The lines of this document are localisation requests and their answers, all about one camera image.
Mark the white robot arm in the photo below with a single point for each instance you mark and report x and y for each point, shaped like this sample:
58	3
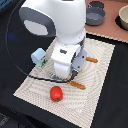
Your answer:
64	19

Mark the light blue milk carton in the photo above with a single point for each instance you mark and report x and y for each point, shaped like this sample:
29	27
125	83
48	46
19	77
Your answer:
39	57

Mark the woven beige placemat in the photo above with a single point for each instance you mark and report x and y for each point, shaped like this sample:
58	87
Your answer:
77	108

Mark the grey toy saucepan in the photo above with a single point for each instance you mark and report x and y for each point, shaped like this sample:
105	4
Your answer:
95	14

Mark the toy fork wooden handle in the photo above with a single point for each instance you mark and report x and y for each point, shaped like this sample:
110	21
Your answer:
75	84

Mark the toy knife wooden handle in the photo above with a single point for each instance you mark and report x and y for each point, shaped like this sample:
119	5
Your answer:
91	59

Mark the red toy tomato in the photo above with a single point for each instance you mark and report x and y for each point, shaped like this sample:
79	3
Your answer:
56	94

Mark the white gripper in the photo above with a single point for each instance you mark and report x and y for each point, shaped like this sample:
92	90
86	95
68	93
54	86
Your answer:
79	61

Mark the beige bowl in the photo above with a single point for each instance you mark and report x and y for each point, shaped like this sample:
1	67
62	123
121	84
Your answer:
123	14

